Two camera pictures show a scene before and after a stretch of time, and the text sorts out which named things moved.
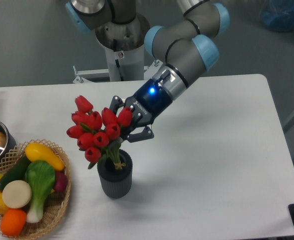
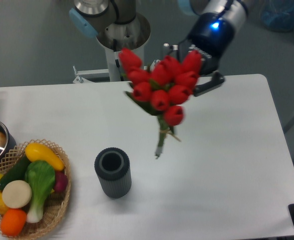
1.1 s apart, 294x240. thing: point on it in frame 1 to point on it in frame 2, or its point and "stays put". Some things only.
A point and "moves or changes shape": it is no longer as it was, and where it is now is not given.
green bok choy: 40,178 stays put
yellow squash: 35,151 stays put
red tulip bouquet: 98,136 moves or changes shape
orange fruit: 13,222 stays put
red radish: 60,181 stays put
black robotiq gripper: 150,102 to 211,35
